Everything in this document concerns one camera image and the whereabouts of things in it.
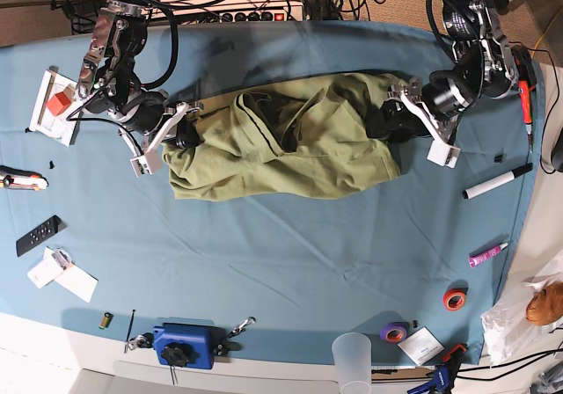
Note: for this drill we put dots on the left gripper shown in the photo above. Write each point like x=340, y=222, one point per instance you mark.
x=418, y=110

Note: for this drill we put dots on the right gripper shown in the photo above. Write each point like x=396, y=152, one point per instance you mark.
x=176, y=128

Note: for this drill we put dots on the olive green t-shirt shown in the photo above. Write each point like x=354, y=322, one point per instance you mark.
x=307, y=137

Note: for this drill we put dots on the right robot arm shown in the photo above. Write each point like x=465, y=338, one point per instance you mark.
x=108, y=84

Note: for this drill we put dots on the small black clip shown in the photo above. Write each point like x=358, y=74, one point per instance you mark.
x=500, y=157

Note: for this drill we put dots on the white black marker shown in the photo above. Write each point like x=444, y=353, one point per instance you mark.
x=496, y=182

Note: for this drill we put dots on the red cube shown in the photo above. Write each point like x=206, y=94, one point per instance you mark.
x=58, y=103

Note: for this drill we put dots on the orange black screwdriver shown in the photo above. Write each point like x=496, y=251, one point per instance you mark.
x=526, y=84

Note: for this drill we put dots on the blue table cloth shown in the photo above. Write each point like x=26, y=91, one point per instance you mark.
x=307, y=270

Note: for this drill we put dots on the black remote control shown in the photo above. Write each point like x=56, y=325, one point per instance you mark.
x=39, y=235

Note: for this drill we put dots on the pink glue tube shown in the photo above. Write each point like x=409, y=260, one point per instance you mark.
x=479, y=258

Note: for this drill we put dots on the white power strip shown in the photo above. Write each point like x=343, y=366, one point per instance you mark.
x=238, y=11

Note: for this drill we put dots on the orange white utility knife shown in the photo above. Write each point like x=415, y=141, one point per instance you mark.
x=15, y=179

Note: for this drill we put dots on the black zip tie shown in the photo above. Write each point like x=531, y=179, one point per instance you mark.
x=129, y=330

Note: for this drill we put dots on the white paper sheet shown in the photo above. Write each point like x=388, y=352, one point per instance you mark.
x=78, y=282

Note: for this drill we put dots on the red tape roll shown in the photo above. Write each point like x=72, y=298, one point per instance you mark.
x=454, y=299

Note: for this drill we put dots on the white card stack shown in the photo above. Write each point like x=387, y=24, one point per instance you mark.
x=53, y=263

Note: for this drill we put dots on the silver carabiner clip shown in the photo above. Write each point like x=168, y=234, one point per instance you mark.
x=241, y=327

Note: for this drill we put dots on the small green battery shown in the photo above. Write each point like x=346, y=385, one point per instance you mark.
x=105, y=320

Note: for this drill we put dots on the blue clamp block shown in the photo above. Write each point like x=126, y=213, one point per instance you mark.
x=183, y=346

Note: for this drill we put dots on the purple tape roll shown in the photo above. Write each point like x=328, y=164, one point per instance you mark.
x=394, y=332

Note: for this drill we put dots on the white paper card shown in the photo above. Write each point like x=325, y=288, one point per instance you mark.
x=421, y=347

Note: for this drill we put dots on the clear plastic cup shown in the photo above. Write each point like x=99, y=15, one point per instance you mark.
x=352, y=360

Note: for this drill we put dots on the white plastic bag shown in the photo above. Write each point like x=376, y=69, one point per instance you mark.
x=506, y=329

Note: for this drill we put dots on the brown bread item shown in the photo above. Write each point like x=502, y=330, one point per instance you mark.
x=546, y=305

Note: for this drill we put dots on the blue bar clamp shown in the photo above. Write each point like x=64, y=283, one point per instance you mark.
x=443, y=377

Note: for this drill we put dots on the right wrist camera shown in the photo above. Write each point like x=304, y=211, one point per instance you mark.
x=146, y=164

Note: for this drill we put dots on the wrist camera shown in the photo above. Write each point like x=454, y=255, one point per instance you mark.
x=443, y=154
x=146, y=164

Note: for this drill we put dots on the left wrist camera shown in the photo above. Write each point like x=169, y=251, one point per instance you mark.
x=443, y=154

